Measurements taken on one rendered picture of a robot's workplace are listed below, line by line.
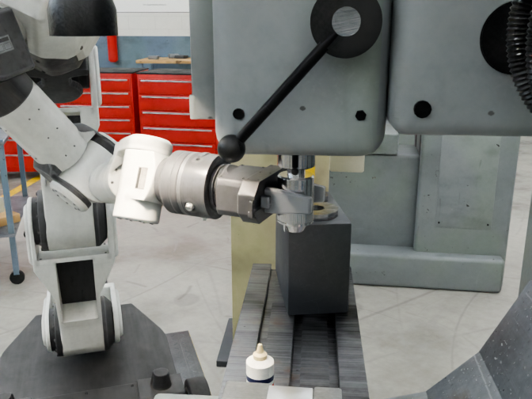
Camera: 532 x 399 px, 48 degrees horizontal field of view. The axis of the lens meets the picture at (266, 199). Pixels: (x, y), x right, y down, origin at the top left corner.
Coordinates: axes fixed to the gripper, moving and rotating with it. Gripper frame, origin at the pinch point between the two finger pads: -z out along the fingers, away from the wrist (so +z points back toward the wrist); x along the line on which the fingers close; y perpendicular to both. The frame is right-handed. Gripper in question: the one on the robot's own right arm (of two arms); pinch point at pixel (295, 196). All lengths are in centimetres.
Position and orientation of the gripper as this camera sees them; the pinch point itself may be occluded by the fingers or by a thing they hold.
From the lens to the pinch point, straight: 77.5
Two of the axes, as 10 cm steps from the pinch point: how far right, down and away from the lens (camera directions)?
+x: 3.9, -2.7, 8.8
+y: -0.1, 9.6, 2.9
